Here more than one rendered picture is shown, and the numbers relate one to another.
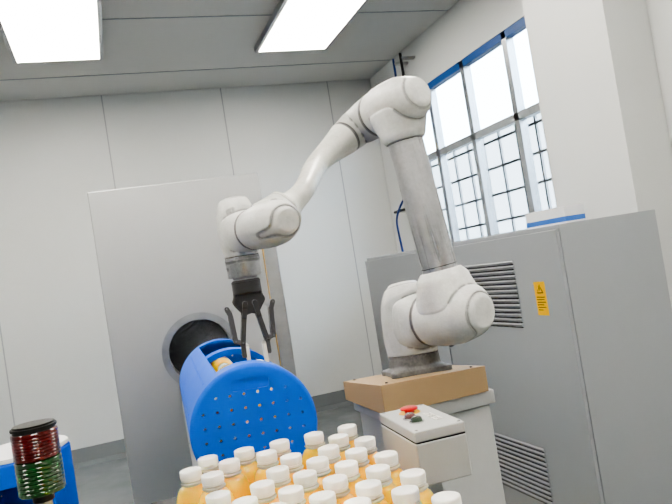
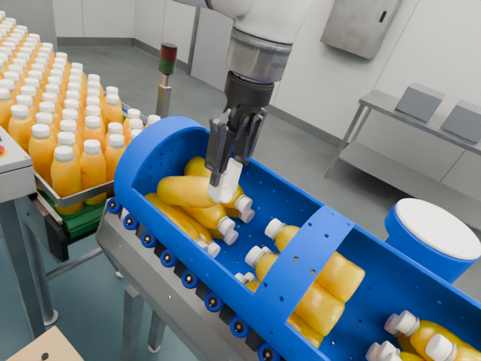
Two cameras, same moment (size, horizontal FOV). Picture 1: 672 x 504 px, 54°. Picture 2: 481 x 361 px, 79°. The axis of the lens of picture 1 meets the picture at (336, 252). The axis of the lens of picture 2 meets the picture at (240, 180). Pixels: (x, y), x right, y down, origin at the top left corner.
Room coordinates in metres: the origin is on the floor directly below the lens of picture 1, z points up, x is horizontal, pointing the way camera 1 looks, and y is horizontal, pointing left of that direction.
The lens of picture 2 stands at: (2.06, -0.07, 1.54)
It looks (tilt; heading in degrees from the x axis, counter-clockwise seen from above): 34 degrees down; 134
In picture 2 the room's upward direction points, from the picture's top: 17 degrees clockwise
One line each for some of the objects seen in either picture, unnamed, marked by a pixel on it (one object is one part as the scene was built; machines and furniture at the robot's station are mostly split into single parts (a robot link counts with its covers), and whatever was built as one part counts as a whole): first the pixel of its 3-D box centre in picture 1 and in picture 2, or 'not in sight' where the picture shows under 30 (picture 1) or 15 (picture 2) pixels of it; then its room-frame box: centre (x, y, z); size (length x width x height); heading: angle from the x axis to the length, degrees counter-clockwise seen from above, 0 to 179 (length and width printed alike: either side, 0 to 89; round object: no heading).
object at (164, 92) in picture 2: not in sight; (154, 189); (0.97, 0.47, 0.55); 0.04 x 0.04 x 1.10; 15
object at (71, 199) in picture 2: not in sight; (131, 177); (1.35, 0.20, 0.96); 0.40 x 0.01 x 0.03; 105
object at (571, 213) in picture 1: (554, 217); not in sight; (3.01, -1.00, 1.48); 0.24 x 0.12 x 0.08; 27
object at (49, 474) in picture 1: (40, 474); (167, 64); (0.97, 0.47, 1.18); 0.06 x 0.06 x 0.05
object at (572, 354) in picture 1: (492, 366); not in sight; (3.77, -0.77, 0.72); 2.15 x 0.54 x 1.45; 19
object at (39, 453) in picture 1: (35, 443); (168, 53); (0.97, 0.47, 1.23); 0.06 x 0.06 x 0.04
